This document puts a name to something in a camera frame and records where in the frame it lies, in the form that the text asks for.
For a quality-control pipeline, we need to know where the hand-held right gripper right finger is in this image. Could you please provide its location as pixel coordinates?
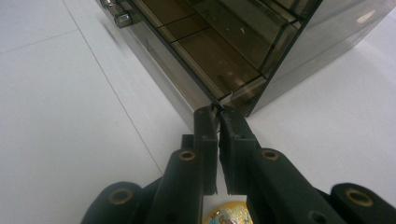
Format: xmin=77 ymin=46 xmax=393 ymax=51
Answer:
xmin=219 ymin=107 xmax=347 ymax=224

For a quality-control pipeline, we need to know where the round gold badge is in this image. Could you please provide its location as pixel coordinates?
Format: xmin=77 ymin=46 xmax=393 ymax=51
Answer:
xmin=203 ymin=201 xmax=254 ymax=224

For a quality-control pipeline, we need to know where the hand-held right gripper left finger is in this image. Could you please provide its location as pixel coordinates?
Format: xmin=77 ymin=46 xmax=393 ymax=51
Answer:
xmin=146 ymin=105 xmax=219 ymax=224

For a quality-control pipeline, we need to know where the smoked clear drawer box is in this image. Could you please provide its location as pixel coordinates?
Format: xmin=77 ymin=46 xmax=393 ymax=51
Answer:
xmin=99 ymin=0 xmax=396 ymax=132

